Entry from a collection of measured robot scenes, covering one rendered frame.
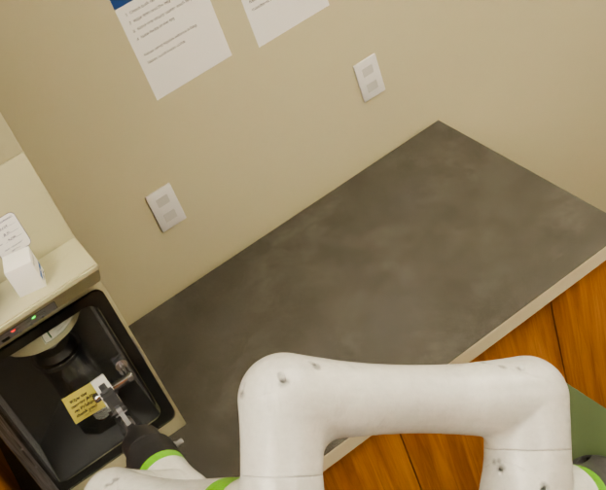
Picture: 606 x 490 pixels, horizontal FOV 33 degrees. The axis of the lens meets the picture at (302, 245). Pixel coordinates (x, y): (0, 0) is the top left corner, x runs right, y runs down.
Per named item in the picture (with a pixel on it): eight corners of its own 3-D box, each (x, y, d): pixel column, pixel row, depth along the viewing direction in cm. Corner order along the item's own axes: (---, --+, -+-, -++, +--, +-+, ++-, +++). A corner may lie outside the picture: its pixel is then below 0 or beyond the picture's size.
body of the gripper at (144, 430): (173, 453, 188) (153, 425, 195) (156, 426, 183) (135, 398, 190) (140, 477, 187) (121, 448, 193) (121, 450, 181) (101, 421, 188)
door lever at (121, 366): (89, 392, 203) (83, 383, 202) (128, 365, 205) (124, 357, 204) (98, 406, 199) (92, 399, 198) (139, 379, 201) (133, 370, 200)
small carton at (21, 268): (17, 281, 182) (1, 257, 178) (43, 269, 182) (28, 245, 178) (19, 297, 178) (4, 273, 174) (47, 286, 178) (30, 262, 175)
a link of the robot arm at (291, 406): (587, 354, 152) (262, 347, 129) (590, 465, 150) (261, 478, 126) (530, 357, 164) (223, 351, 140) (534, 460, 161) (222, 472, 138)
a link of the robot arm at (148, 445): (124, 474, 176) (145, 504, 182) (181, 435, 179) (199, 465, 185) (111, 454, 181) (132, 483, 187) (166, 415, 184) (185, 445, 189)
